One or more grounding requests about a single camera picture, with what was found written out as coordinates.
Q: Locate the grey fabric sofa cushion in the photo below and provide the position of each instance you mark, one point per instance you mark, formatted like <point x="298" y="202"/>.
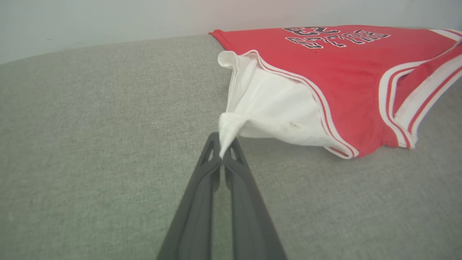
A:
<point x="90" y="144"/>

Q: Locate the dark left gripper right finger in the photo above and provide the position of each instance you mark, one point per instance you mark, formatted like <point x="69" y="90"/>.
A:
<point x="252" y="224"/>

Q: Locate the red and white basketball jersey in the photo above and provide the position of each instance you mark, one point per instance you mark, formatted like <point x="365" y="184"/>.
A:
<point x="343" y="79"/>

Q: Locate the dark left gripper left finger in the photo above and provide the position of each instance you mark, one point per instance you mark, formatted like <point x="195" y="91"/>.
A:
<point x="195" y="216"/>

